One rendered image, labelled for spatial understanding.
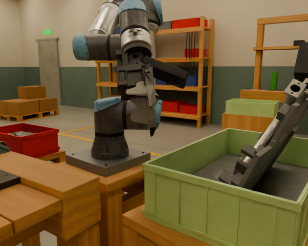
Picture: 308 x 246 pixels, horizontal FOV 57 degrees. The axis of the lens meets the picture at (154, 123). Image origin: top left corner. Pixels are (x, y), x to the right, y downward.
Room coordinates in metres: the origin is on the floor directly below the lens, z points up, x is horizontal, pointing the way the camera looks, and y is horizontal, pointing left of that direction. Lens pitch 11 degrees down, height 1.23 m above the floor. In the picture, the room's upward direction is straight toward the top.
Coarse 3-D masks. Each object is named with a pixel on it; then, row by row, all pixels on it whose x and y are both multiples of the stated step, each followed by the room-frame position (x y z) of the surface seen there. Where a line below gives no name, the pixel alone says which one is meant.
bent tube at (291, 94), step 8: (296, 80) 0.82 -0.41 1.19; (288, 88) 0.81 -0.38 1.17; (296, 88) 0.82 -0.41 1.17; (304, 88) 0.80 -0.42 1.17; (288, 96) 0.82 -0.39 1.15; (296, 96) 0.79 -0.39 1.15; (288, 104) 0.84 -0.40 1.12; (272, 128) 0.87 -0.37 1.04; (264, 136) 0.86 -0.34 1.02; (272, 136) 0.86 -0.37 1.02; (256, 144) 0.84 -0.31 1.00; (264, 144) 0.84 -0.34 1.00; (248, 160) 0.80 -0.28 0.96
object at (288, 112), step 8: (296, 104) 0.68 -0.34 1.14; (280, 112) 0.69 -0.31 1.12; (288, 112) 0.67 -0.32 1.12; (280, 120) 0.71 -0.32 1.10; (288, 120) 0.67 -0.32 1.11; (280, 128) 0.68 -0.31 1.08; (280, 136) 0.70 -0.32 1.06; (272, 144) 0.69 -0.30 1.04; (264, 152) 0.65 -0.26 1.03; (272, 152) 0.73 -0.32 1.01; (256, 160) 0.62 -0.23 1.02; (264, 160) 0.69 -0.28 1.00; (248, 168) 0.63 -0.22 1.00; (256, 168) 0.66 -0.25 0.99; (248, 176) 0.63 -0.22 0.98; (256, 176) 0.72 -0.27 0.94; (240, 184) 0.64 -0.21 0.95; (248, 184) 0.69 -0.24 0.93
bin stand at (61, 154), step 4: (56, 152) 1.41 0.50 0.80; (60, 152) 1.41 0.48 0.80; (64, 152) 1.43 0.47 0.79; (44, 156) 1.34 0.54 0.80; (48, 156) 1.35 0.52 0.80; (52, 156) 1.37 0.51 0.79; (56, 156) 1.39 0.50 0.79; (60, 156) 1.41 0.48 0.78; (64, 156) 1.43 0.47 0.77; (44, 160) 1.33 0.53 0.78; (48, 160) 1.35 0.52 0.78; (52, 160) 1.44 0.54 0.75; (56, 160) 1.42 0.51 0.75; (60, 160) 1.41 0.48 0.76; (64, 160) 1.43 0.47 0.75; (36, 236) 1.57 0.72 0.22; (28, 240) 1.24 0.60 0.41; (32, 240) 1.25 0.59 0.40; (36, 240) 1.57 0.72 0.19; (24, 244) 1.24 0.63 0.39; (28, 244) 1.23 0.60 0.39; (32, 244) 1.25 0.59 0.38; (36, 244) 1.57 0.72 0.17; (40, 244) 1.59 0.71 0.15
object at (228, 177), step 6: (246, 144) 0.76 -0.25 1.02; (246, 150) 0.74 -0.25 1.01; (252, 150) 0.74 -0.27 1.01; (258, 150) 0.71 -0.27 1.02; (252, 156) 0.73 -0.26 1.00; (222, 174) 0.70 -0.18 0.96; (228, 174) 0.70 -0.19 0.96; (240, 174) 0.67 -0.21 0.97; (222, 180) 0.70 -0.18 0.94; (228, 180) 0.69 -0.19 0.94; (234, 180) 0.66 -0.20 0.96; (240, 180) 0.66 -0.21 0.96
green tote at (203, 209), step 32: (160, 160) 0.83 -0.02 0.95; (192, 160) 0.99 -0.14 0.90; (288, 160) 1.10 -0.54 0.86; (160, 192) 0.74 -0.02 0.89; (192, 192) 0.68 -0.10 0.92; (224, 192) 0.63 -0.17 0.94; (256, 192) 0.59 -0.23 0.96; (160, 224) 0.74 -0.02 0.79; (192, 224) 0.68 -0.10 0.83; (224, 224) 0.63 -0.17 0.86; (256, 224) 0.58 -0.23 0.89; (288, 224) 0.54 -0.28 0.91
